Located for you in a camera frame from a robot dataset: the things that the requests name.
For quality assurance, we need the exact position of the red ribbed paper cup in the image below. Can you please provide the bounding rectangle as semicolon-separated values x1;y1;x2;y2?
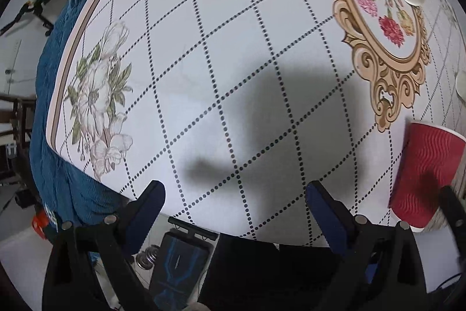
389;121;465;229

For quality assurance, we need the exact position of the white paper cup right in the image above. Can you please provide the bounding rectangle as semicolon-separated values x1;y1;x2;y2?
455;70;466;105

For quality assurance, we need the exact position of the black blue box on floor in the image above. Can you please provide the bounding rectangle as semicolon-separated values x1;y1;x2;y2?
145;216;219;310

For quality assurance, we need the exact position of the blue quilted jacket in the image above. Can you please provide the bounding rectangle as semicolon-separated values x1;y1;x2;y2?
28;0;126;230

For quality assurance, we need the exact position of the dark wooden chair near left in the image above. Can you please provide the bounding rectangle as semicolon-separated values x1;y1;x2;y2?
1;93;36;185

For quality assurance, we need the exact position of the diamond pattern floral tablecloth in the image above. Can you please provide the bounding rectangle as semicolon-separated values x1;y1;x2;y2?
47;0;465;245

